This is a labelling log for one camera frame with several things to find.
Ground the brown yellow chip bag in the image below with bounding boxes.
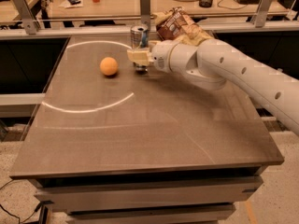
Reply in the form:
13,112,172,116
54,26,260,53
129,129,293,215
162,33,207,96
153,7,213,46

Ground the black mesh pen cup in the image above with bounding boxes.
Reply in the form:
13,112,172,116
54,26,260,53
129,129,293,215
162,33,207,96
199,0,213,8

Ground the orange fruit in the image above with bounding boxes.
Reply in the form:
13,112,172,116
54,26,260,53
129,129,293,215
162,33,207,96
100,57,119,77

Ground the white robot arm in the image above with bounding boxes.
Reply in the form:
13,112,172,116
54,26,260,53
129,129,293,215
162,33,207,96
127,39,299,134

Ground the silver blue redbull can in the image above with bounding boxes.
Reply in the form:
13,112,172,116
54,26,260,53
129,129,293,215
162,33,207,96
131,24,149,74

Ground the lower metal drawer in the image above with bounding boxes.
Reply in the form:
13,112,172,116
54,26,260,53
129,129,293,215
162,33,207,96
66,203,235,224

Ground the middle metal bracket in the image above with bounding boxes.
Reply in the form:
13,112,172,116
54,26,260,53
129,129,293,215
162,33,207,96
139,0,150,27

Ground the upper metal drawer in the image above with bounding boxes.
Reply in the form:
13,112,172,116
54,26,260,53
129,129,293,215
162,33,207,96
36,175,263,213

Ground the metal drawer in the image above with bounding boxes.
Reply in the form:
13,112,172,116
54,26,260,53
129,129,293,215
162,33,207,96
36,175,263,213
66,203,235,224

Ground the right metal bracket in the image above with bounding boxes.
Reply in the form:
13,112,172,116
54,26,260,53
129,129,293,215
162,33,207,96
251,0,273,28

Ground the metal bracket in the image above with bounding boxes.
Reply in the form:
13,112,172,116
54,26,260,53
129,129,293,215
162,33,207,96
139,0,150,27
12,0,40,35
251,0,273,28

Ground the left metal bracket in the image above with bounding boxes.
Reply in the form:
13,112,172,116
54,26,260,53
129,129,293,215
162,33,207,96
12,0,40,35

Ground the black floor cable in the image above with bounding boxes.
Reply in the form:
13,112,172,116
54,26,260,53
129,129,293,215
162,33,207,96
0,179,48,224

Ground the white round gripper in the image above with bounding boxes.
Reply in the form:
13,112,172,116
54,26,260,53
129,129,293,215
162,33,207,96
127,40,178,73

